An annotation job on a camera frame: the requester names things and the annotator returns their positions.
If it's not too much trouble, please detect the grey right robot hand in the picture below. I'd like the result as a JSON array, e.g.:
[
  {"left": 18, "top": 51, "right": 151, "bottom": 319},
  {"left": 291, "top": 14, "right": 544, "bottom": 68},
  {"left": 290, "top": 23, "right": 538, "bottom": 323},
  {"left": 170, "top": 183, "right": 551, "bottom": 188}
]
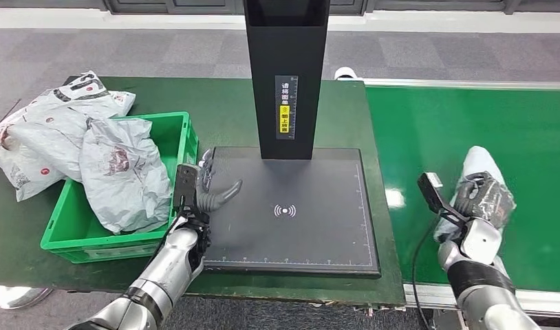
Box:
[{"left": 451, "top": 172, "right": 517, "bottom": 229}]

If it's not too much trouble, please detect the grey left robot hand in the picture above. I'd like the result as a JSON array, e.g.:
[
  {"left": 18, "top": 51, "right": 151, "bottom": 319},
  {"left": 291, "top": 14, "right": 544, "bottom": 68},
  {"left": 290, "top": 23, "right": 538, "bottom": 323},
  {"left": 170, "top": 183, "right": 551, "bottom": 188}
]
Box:
[{"left": 195, "top": 148, "right": 244, "bottom": 214}]

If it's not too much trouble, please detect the grey parcel bag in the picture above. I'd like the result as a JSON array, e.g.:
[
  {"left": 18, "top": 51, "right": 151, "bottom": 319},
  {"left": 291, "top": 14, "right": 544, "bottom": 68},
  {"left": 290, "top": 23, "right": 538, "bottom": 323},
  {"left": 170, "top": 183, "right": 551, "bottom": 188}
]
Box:
[{"left": 79, "top": 117, "right": 173, "bottom": 234}]

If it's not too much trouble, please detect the white parcel with red print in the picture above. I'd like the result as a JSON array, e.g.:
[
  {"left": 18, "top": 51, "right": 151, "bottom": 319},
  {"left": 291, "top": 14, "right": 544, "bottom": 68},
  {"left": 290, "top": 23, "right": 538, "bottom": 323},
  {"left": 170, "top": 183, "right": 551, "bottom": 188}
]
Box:
[{"left": 6, "top": 105, "right": 91, "bottom": 183}]

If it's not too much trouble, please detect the pale right wrist box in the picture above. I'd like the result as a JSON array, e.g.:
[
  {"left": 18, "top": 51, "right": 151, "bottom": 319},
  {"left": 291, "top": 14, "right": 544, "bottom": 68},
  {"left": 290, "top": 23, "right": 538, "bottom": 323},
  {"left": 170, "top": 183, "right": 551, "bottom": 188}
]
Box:
[{"left": 460, "top": 217, "right": 504, "bottom": 266}]

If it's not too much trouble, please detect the green conveyor belt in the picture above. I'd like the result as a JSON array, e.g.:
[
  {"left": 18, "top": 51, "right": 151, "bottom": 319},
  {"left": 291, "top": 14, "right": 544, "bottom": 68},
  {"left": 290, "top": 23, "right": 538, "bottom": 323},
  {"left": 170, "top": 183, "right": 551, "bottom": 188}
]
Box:
[{"left": 365, "top": 86, "right": 560, "bottom": 292}]

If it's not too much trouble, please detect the white parcel with black print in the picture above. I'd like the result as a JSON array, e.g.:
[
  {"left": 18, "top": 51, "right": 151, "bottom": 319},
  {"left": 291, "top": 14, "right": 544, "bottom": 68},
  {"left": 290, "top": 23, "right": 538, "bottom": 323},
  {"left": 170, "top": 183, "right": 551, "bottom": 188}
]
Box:
[{"left": 0, "top": 70, "right": 136, "bottom": 202}]

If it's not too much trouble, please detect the black inbound scanner machine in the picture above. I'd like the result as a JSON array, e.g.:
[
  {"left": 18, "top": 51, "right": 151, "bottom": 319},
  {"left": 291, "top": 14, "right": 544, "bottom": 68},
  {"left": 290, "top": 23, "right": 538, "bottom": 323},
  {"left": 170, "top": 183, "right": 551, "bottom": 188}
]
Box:
[{"left": 200, "top": 0, "right": 383, "bottom": 278}]

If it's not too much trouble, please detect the white conveyor roller cap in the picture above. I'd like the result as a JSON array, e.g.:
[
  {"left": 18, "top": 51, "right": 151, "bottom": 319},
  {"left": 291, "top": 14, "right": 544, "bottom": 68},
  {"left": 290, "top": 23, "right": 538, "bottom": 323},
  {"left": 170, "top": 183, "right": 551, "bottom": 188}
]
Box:
[{"left": 333, "top": 67, "right": 359, "bottom": 82}]

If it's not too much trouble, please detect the dark green table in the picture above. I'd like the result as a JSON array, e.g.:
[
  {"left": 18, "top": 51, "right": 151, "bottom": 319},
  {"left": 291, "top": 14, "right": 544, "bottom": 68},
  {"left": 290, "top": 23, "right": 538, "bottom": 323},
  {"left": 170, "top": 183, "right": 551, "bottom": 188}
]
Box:
[{"left": 0, "top": 76, "right": 406, "bottom": 307}]

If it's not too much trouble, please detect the yellow and black scanner label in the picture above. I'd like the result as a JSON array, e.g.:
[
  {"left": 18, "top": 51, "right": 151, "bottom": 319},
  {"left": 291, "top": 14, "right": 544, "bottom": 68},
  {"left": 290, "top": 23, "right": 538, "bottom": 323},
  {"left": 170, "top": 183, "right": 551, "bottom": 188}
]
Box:
[{"left": 274, "top": 75, "right": 299, "bottom": 140}]

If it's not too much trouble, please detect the green plastic crate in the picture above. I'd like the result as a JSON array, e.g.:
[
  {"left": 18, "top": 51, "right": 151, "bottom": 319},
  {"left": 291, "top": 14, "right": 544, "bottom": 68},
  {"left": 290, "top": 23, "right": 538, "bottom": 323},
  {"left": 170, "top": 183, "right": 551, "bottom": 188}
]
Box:
[{"left": 41, "top": 111, "right": 199, "bottom": 264}]

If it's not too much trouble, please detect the round metal stand base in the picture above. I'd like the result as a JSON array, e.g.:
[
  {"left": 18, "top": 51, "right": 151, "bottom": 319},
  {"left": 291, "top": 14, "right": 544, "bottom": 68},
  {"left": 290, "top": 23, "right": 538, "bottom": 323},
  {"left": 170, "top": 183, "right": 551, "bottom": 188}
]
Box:
[{"left": 0, "top": 285, "right": 54, "bottom": 311}]

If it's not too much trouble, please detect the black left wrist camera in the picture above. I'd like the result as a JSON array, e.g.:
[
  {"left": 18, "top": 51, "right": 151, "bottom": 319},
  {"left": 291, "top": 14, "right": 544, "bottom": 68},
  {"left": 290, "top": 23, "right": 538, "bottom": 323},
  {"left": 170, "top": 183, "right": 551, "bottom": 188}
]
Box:
[{"left": 171, "top": 164, "right": 201, "bottom": 212}]

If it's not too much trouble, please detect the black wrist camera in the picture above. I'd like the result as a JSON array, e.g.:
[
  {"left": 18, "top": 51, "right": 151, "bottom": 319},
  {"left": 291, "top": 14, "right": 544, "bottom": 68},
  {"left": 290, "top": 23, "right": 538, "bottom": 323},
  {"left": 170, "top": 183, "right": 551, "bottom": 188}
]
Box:
[
  {"left": 416, "top": 172, "right": 470, "bottom": 225},
  {"left": 171, "top": 164, "right": 201, "bottom": 212}
]

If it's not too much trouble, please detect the black left camera cable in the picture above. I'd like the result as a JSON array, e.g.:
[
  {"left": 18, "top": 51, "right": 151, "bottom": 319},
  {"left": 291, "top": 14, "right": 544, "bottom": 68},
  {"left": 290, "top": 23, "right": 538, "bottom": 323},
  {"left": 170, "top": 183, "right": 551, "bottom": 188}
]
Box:
[{"left": 157, "top": 207, "right": 187, "bottom": 261}]

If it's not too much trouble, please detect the black camera cable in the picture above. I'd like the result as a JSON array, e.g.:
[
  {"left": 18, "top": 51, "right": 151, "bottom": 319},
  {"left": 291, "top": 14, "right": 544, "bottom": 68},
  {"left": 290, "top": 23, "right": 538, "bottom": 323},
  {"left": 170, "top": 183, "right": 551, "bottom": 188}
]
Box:
[
  {"left": 411, "top": 216, "right": 440, "bottom": 330},
  {"left": 157, "top": 207, "right": 187, "bottom": 261}
]

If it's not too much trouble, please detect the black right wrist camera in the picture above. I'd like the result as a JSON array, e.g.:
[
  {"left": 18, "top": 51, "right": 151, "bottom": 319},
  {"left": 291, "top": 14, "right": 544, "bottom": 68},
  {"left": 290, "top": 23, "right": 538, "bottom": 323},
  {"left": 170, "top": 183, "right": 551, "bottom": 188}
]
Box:
[{"left": 416, "top": 172, "right": 470, "bottom": 225}]

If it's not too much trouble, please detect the black right camera cable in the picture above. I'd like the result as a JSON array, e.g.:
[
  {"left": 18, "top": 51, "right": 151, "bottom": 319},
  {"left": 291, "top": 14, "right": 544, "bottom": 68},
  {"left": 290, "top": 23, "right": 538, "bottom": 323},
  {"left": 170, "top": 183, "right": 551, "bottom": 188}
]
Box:
[{"left": 411, "top": 216, "right": 440, "bottom": 330}]

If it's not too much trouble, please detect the aluminium conveyor frame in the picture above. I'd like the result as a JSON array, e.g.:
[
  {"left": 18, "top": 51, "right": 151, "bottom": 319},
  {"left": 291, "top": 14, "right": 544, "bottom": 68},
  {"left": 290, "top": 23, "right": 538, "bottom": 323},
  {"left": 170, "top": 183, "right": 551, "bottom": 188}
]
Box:
[{"left": 363, "top": 78, "right": 560, "bottom": 330}]

